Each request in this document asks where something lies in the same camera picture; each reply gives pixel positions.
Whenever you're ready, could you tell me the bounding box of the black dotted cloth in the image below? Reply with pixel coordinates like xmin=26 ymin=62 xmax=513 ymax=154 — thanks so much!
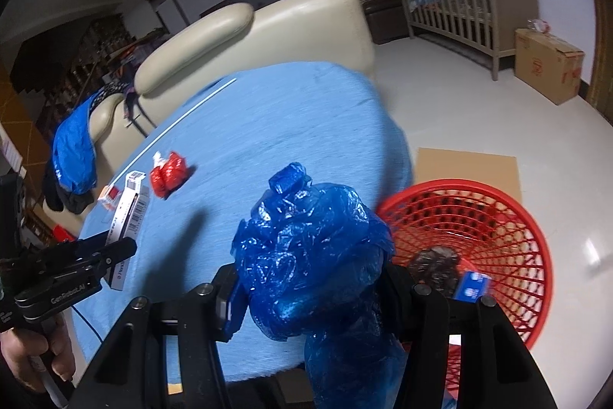
xmin=93 ymin=80 xmax=128 ymax=108

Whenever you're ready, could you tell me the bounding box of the blue jacket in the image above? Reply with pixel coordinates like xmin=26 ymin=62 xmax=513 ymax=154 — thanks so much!
xmin=52 ymin=95 xmax=99 ymax=194

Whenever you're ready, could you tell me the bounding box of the blue tablecloth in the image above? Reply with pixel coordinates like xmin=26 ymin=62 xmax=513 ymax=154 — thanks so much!
xmin=71 ymin=61 xmax=415 ymax=383

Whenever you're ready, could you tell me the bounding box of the dark brown leather ottoman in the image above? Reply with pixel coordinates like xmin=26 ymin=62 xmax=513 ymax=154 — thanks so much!
xmin=361 ymin=0 xmax=413 ymax=46

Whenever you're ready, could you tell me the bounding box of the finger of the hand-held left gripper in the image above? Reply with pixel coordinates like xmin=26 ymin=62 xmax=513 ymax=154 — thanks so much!
xmin=45 ymin=237 xmax=138 ymax=290
xmin=21 ymin=232 xmax=112 ymax=268

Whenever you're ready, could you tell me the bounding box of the dark wooden display cabinet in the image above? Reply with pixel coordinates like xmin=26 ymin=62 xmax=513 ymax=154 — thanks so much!
xmin=12 ymin=13 xmax=139 ymax=141

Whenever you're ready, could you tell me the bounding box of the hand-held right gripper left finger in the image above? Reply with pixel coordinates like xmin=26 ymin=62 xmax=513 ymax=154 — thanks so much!
xmin=72 ymin=265 xmax=250 ymax=409

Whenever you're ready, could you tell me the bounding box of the patterned bag with navy straps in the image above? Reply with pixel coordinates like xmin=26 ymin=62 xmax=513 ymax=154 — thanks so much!
xmin=122 ymin=83 xmax=159 ymax=136

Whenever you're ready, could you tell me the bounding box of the blue plastic bag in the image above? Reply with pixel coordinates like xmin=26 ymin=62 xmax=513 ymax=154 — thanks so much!
xmin=231 ymin=161 xmax=408 ymax=409

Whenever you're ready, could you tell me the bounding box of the red plastic bag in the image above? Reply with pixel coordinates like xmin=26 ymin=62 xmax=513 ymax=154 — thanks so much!
xmin=149 ymin=150 xmax=188 ymax=200

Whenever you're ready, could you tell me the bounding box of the cream leather sofa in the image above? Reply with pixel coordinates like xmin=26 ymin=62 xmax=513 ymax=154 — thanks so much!
xmin=41 ymin=0 xmax=377 ymax=228

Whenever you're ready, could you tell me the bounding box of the white red orange medicine box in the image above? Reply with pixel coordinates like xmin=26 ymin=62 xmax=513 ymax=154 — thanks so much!
xmin=98 ymin=186 xmax=121 ymax=212

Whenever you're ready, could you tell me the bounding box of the person's left hand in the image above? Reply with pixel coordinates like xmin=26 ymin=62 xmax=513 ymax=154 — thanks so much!
xmin=0 ymin=313 xmax=77 ymax=386

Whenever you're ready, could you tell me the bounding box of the flat brown cardboard sheet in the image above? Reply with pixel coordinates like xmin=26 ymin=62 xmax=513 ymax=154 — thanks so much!
xmin=414 ymin=147 xmax=523 ymax=199

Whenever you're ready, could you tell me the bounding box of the brown cardboard box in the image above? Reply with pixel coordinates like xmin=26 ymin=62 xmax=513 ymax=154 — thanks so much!
xmin=515 ymin=28 xmax=586 ymax=105

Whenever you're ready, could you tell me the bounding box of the wooden baby crib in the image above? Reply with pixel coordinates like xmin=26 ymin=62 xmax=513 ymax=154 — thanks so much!
xmin=393 ymin=0 xmax=537 ymax=81

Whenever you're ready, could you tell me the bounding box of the grey cable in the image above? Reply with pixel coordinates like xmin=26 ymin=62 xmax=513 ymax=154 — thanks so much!
xmin=29 ymin=354 xmax=70 ymax=409

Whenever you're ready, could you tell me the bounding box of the long white box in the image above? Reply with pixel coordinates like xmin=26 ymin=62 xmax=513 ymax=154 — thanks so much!
xmin=103 ymin=171 xmax=150 ymax=293

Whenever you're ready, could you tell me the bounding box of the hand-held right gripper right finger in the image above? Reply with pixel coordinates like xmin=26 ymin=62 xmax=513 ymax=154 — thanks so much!
xmin=378 ymin=263 xmax=559 ymax=409

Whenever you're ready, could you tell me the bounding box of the black jacket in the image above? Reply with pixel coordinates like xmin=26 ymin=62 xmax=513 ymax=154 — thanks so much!
xmin=43 ymin=172 xmax=94 ymax=214

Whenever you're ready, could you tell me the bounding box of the red plastic mesh basket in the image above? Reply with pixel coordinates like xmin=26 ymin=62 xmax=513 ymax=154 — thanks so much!
xmin=376 ymin=180 xmax=554 ymax=395

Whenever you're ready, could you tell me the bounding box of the small blue box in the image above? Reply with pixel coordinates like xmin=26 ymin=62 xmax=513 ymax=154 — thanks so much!
xmin=452 ymin=271 xmax=493 ymax=304

